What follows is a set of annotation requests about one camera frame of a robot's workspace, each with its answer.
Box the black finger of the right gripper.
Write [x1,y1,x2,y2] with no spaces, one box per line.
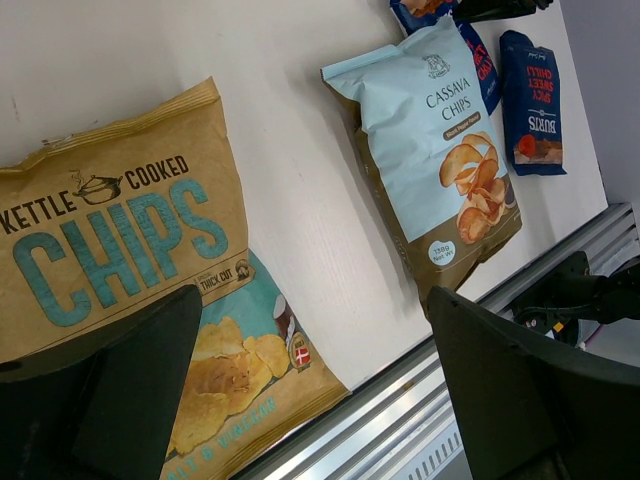
[453,0,553,23]

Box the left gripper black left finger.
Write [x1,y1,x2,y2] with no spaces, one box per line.
[1,285,202,479]

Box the yellow kettle cooked chips bag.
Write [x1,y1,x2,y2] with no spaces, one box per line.
[1,80,348,479]

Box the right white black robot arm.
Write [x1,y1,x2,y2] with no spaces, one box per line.
[459,3,639,345]

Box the blue spicy sweet chilli bag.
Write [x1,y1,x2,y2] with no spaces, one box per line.
[389,0,501,114]

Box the light blue cassava chips bag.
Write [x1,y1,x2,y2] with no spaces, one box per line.
[321,16,522,297]

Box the aluminium mounting rail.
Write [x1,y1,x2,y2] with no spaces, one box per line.
[234,202,640,480]

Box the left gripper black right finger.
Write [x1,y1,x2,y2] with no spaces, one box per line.
[426,287,639,479]

